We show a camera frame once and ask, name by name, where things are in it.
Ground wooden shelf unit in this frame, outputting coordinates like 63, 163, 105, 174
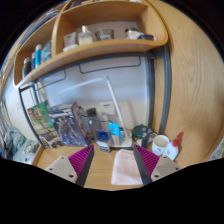
13, 0, 170, 90

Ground white wall box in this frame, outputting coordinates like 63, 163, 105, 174
98, 100, 116, 118

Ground white bottle with red cap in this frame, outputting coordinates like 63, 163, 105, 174
162, 131, 185, 162

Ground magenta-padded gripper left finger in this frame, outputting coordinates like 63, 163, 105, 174
44, 143, 95, 188

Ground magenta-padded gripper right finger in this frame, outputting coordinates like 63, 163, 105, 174
133, 143, 183, 187

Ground pink towel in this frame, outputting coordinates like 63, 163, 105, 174
110, 148, 144, 186

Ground white desk lamp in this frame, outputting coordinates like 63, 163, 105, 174
57, 75, 134, 149

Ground bed with teal bedding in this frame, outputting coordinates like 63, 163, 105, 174
0, 125, 42, 165

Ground green tree figure set box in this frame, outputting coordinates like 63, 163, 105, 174
27, 100, 64, 150

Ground grey metal desk frame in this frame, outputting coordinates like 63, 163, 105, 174
18, 45, 173, 148

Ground white mug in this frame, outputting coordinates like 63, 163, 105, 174
151, 134, 171, 157

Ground dark blue open carton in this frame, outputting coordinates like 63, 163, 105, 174
95, 129, 113, 153

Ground light blue tall carton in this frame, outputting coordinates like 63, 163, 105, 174
107, 122, 123, 147

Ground blue robot model kit box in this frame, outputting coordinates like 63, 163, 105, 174
46, 101, 89, 148

